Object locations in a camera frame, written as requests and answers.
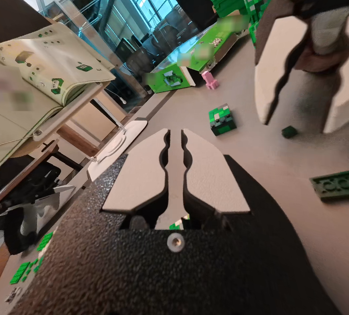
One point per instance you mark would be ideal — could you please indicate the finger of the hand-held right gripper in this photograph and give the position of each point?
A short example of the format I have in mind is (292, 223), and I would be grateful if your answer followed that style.
(270, 67)
(339, 116)

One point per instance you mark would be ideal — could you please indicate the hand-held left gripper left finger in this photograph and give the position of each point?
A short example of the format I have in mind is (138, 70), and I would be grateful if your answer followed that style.
(136, 178)

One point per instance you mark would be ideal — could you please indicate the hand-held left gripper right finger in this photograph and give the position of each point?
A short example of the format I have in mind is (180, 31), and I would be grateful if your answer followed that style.
(215, 181)

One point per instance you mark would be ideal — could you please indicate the small dark green lego brick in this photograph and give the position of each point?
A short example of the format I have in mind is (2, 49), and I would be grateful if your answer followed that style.
(289, 132)

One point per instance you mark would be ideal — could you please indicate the dark green lego plate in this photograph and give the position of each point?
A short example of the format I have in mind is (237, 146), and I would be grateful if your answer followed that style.
(331, 185)

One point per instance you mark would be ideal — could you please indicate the green and grey lego block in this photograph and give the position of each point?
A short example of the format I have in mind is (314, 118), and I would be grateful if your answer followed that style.
(222, 123)

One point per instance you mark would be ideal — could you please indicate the green and white lego build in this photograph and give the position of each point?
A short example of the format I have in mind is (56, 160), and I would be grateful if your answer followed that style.
(176, 226)

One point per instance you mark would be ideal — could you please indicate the pink lego pig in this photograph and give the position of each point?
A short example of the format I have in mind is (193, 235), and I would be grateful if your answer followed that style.
(209, 78)

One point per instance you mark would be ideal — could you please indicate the green lego set box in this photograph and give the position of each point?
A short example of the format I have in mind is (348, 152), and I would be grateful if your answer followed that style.
(159, 87)

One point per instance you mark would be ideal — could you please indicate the open lego instruction booklet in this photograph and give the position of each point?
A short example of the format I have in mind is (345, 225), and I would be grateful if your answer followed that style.
(54, 56)

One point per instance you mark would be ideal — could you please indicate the pile of bright green lego pieces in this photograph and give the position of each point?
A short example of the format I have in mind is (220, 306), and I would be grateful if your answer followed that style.
(20, 272)

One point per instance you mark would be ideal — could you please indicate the white flat stand base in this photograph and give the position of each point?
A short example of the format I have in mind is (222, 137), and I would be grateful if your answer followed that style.
(117, 140)

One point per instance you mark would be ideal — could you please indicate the wooden side table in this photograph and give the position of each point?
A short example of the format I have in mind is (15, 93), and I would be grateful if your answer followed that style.
(76, 135)

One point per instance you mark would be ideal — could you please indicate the white book stand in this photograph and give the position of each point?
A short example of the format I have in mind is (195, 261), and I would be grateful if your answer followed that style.
(68, 110)

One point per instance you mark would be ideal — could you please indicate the black and white device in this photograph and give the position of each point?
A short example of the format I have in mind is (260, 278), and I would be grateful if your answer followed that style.
(16, 227)

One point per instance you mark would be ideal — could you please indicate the dark panel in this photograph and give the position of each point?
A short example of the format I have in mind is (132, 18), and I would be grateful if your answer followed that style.
(19, 15)

